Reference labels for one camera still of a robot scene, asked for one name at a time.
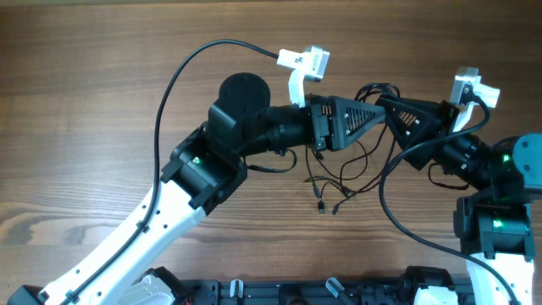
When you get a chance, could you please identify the right camera black cable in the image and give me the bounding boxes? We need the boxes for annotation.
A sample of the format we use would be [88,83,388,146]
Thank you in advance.
[378,95,522,305]

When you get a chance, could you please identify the black USB cables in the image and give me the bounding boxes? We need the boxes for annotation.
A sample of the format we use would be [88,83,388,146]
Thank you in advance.
[303,81,401,216]

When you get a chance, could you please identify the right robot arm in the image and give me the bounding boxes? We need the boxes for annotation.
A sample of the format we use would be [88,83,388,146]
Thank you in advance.
[376,94,541,304]

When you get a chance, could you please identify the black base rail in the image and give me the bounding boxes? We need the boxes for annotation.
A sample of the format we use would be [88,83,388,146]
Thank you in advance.
[118,277,467,305]

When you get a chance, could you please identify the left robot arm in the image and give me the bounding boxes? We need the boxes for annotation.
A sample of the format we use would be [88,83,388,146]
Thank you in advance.
[9,73,385,304]

